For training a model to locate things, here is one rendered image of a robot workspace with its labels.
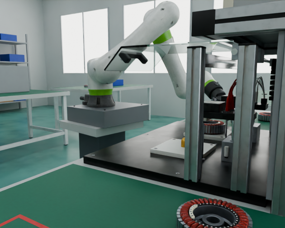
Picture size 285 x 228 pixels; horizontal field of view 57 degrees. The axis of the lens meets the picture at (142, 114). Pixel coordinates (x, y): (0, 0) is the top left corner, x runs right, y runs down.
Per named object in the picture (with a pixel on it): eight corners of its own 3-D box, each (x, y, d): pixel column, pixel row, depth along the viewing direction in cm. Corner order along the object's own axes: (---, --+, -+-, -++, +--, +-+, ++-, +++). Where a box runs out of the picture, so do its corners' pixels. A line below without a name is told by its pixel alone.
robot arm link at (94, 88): (91, 96, 129) (89, 56, 126) (86, 94, 144) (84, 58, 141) (116, 95, 134) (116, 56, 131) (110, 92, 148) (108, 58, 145)
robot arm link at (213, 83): (213, 95, 156) (201, 96, 153) (221, 78, 150) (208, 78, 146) (219, 101, 152) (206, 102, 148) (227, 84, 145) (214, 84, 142)
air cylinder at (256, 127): (240, 140, 90) (241, 125, 89) (244, 136, 96) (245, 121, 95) (256, 143, 87) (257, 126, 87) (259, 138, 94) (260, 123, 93)
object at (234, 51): (230, 59, 50) (231, 43, 50) (269, 66, 102) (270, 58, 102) (239, 59, 50) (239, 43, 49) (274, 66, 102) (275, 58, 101)
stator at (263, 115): (259, 121, 136) (260, 114, 136) (255, 118, 147) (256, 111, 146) (283, 122, 134) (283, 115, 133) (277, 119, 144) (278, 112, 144)
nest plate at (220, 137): (182, 135, 97) (182, 132, 97) (197, 128, 110) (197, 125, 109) (224, 141, 89) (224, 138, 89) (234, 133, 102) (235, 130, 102)
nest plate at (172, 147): (149, 152, 77) (149, 148, 77) (172, 141, 89) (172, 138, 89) (199, 161, 69) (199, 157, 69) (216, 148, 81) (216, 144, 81)
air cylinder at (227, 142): (220, 160, 70) (221, 140, 69) (227, 153, 76) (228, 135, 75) (240, 164, 67) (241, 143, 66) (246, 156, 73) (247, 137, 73)
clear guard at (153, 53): (103, 70, 69) (103, 47, 68) (149, 71, 89) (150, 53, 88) (232, 70, 52) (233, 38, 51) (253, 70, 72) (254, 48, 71)
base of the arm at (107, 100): (72, 104, 149) (71, 93, 149) (94, 102, 159) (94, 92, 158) (97, 108, 130) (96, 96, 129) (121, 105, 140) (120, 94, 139)
